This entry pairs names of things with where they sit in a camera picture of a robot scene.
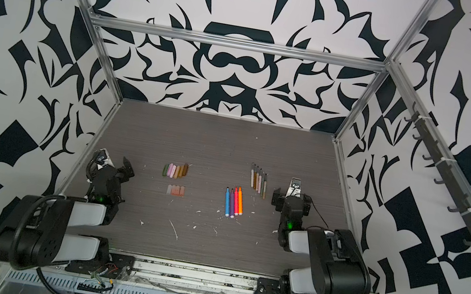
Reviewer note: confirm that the tan pen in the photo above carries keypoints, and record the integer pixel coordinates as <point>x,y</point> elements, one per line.
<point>257,179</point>

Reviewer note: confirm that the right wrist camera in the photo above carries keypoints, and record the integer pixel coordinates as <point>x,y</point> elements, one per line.
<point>294,189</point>

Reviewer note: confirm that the purple marker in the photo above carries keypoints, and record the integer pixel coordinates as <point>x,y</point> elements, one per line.
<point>231,203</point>

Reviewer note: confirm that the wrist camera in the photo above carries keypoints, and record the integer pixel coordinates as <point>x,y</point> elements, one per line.
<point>99,159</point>
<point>294,189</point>

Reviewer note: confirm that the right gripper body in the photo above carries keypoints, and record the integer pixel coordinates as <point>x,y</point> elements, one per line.
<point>280,199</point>

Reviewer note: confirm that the tan pen cap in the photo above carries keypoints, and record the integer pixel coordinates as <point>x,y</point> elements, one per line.
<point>176,172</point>

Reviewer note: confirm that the light pink pen cap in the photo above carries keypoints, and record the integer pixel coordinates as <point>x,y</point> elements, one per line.
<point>173,171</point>

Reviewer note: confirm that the black hook rail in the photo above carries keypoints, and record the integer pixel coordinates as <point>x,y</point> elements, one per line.
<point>449,170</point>

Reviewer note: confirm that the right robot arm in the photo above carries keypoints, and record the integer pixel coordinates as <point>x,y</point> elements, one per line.
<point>335,262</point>

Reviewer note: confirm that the red marker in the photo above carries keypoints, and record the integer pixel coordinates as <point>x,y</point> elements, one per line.
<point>236,202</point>

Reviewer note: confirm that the dark brown pen cap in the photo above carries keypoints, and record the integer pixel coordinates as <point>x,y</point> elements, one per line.
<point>185,170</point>

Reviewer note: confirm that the blue marker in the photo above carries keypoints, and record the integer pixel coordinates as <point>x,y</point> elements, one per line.
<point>227,202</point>

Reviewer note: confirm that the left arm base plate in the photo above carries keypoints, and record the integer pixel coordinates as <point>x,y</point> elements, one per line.
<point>111,266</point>

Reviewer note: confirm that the orange marker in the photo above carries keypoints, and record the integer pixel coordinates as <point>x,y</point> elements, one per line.
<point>240,202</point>

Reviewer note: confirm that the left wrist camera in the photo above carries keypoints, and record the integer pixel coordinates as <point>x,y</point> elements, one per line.
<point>99,159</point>

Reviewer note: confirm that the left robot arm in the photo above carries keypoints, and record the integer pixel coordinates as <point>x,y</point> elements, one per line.
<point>35,233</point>

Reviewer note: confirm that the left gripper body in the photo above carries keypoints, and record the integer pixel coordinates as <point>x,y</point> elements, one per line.
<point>122,177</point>

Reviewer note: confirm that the aluminium front rail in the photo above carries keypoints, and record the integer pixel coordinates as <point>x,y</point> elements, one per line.
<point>181,277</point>

